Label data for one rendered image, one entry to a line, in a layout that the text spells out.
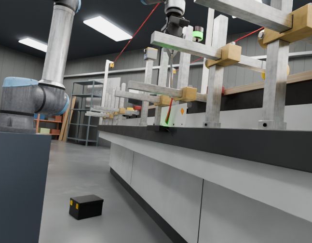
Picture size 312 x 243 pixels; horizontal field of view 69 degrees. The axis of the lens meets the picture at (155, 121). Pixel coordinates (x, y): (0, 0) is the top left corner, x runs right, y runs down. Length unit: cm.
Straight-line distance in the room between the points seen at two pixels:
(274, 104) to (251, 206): 47
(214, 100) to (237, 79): 518
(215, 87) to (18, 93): 91
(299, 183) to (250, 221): 43
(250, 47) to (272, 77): 554
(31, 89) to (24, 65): 957
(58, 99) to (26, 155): 35
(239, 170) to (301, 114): 28
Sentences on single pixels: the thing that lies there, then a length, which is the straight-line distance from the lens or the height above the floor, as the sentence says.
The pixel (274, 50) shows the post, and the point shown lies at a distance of 65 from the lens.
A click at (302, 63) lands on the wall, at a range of 586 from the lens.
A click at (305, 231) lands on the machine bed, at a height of 43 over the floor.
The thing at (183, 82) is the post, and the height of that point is 90.
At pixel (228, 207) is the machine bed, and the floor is 39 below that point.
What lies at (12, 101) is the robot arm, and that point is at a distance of 126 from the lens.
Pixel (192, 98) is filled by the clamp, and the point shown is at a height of 83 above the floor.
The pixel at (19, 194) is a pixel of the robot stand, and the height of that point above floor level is 32.
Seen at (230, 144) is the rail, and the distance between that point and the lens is 66.
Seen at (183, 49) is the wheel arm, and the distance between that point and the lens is 74.
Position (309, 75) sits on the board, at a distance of 83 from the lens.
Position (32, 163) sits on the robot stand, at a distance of 125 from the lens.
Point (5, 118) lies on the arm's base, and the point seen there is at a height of 66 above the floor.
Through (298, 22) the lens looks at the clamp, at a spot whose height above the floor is 94.
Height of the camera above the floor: 66
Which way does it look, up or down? 3 degrees up
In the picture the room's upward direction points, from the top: 6 degrees clockwise
